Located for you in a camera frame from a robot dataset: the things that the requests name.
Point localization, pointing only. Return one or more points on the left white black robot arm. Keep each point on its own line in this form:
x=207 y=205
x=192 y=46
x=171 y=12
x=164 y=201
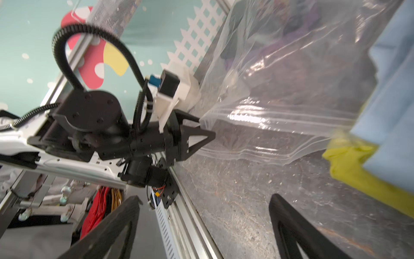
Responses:
x=58 y=48

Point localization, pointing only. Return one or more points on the yellow green garment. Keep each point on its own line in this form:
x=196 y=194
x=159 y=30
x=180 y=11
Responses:
x=347 y=156

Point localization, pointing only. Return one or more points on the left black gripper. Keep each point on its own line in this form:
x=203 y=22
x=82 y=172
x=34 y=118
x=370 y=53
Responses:
x=88 y=123

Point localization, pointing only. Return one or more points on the clear plastic vacuum bag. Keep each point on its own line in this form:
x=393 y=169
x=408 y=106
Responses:
x=279 y=107

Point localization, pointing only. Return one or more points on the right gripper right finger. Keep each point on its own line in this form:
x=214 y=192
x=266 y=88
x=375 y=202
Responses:
x=294 y=233

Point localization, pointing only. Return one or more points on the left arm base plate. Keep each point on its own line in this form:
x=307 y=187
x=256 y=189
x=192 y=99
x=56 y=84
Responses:
x=166 y=194

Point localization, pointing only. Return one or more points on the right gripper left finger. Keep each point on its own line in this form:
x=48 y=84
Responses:
x=113 y=238

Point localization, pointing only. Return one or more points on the purple folded garment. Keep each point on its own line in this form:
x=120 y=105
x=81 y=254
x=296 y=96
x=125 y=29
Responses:
x=302 y=17

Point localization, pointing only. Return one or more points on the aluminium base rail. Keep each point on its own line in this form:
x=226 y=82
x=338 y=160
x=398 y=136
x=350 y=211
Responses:
x=183 y=232

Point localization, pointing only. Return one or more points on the white wire mesh basket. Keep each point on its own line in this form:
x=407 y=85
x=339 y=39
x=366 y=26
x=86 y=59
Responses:
x=112 y=16

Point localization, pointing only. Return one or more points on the light blue garment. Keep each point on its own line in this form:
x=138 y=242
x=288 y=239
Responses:
x=388 y=118

